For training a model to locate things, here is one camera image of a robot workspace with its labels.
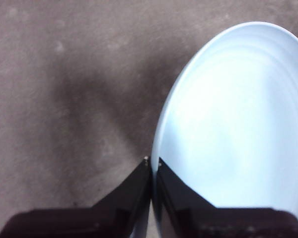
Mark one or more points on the light blue round plate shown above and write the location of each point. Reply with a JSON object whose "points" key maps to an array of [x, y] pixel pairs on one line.
{"points": [[238, 124]]}

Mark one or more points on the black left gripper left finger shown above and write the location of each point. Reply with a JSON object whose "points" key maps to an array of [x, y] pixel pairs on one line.
{"points": [[114, 213]]}

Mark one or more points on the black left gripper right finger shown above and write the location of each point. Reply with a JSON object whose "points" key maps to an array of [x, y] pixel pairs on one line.
{"points": [[201, 218]]}

